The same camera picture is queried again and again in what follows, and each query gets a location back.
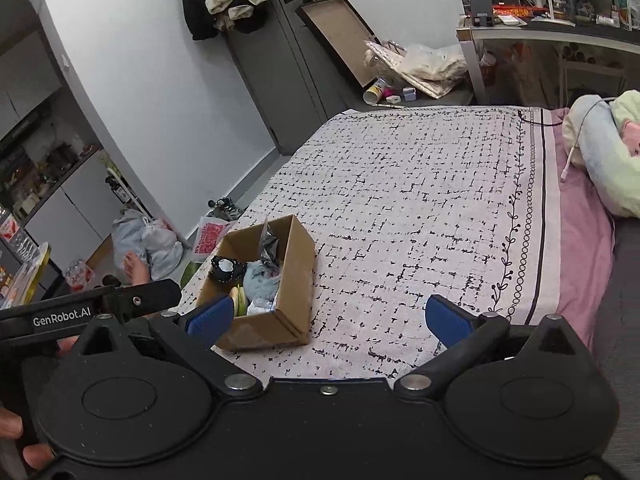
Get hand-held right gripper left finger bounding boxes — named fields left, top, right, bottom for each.
left=65, top=295, right=264, bottom=400

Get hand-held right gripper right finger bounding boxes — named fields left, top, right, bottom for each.
left=392, top=294, right=592, bottom=400

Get hamburger plush toy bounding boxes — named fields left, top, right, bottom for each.
left=230, top=285, right=250, bottom=317

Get black stitched plush toy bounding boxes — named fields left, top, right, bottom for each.
left=210, top=255, right=247, bottom=285

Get brown cardboard box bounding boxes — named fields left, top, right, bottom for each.
left=196, top=215, right=317, bottom=352

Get clear plastic bag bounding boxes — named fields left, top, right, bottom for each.
left=257, top=219, right=287, bottom=268

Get person's left hand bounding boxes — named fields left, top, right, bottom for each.
left=0, top=404, right=55, bottom=471

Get light blue fluffy toy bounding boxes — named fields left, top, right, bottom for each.
left=244, top=260, right=282, bottom=302

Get person's foot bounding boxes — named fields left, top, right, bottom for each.
left=122, top=252, right=151, bottom=287

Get pink white plastic bag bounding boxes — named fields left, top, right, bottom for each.
left=192, top=214, right=234, bottom=262

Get light blue plastic bags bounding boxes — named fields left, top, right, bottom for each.
left=111, top=209, right=184, bottom=282

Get white black printed blanket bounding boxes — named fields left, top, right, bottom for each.
left=177, top=106, right=563, bottom=382

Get grey storage cabinet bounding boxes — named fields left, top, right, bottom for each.
left=0, top=0, right=152, bottom=291

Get pink bed sheet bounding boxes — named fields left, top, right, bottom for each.
left=530, top=107, right=617, bottom=352

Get grey mattress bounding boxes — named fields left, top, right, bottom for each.
left=589, top=214, right=640, bottom=413

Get pastel comforter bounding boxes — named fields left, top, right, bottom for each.
left=562, top=90, right=640, bottom=219

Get cream tote bag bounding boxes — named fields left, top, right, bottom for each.
left=365, top=40, right=472, bottom=99

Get grey door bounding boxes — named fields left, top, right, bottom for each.
left=225, top=0, right=352, bottom=157

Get white desk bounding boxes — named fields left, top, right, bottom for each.
left=456, top=12, right=640, bottom=107

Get brown framed board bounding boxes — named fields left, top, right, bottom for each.
left=295, top=0, right=397, bottom=92

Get black desk stand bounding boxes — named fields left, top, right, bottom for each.
left=469, top=0, right=497, bottom=29

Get white charging cable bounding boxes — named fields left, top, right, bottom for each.
left=560, top=97, right=622, bottom=182

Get black cable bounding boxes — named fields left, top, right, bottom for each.
left=517, top=109, right=564, bottom=127

